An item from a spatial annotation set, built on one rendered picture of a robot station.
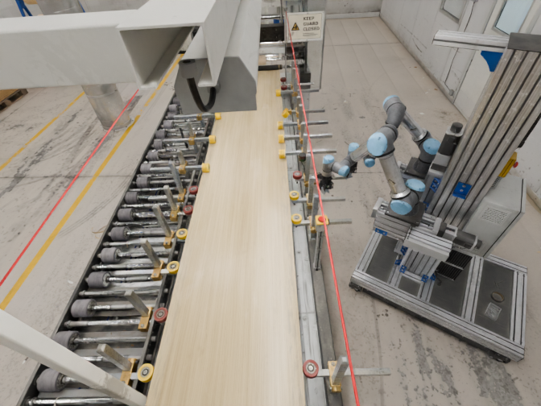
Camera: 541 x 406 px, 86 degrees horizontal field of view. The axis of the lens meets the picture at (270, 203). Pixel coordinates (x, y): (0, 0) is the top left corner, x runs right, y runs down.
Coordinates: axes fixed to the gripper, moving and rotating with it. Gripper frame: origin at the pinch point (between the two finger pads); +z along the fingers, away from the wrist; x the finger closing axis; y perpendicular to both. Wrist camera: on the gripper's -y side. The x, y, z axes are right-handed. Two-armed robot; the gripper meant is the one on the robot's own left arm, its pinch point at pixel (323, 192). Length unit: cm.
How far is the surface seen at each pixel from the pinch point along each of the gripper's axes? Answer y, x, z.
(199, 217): -16, -97, 3
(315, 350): 94, -52, 32
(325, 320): 82, -40, 23
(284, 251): 38, -49, 3
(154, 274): 19, -134, 6
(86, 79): 111, -96, -148
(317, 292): 63, -36, 24
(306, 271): 42, -34, 32
